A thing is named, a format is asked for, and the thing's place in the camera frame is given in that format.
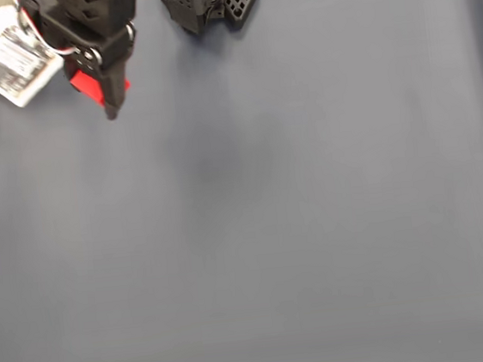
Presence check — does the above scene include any red cube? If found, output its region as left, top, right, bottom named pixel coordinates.
left=66, top=63, right=134, bottom=110

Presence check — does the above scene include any dark blue-grey table mat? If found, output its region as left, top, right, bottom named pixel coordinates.
left=0, top=0, right=483, bottom=362

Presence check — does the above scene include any white gripper motor wire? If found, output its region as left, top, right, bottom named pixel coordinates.
left=15, top=0, right=82, bottom=61

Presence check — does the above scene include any white camera circuit board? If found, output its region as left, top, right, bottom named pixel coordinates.
left=0, top=0, right=69, bottom=111

